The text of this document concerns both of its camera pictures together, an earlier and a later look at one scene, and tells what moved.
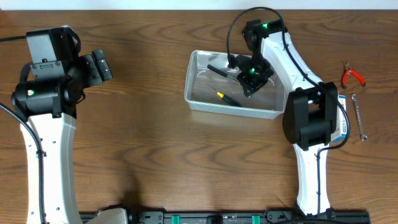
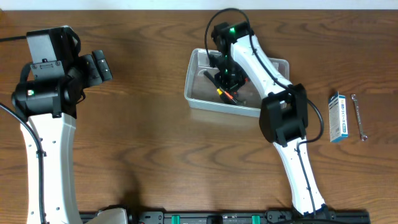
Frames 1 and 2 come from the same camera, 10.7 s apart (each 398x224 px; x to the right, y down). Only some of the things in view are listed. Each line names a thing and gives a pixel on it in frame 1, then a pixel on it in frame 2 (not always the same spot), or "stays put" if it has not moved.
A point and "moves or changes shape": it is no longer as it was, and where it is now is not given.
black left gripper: [91, 78] stays put
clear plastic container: [212, 86] stays put
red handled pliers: [347, 70] to [230, 96]
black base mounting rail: [227, 217] stays put
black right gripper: [252, 86] to [231, 86]
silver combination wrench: [364, 137] stays put
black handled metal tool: [220, 72] moves or changes shape
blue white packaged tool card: [340, 134] stays put
